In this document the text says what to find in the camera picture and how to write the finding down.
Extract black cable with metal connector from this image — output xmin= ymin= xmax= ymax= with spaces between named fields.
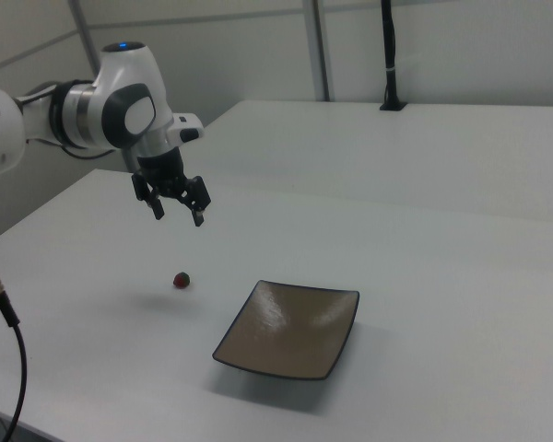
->
xmin=0 ymin=250 xmax=28 ymax=442

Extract black cable conduit pole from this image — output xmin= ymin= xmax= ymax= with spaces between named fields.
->
xmin=379 ymin=0 xmax=407 ymax=112

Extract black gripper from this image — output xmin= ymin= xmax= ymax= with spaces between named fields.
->
xmin=131 ymin=147 xmax=213 ymax=227

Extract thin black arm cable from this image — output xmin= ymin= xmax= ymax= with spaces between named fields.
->
xmin=25 ymin=81 xmax=117 ymax=160

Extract square brown ceramic plate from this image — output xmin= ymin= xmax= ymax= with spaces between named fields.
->
xmin=211 ymin=279 xmax=361 ymax=381

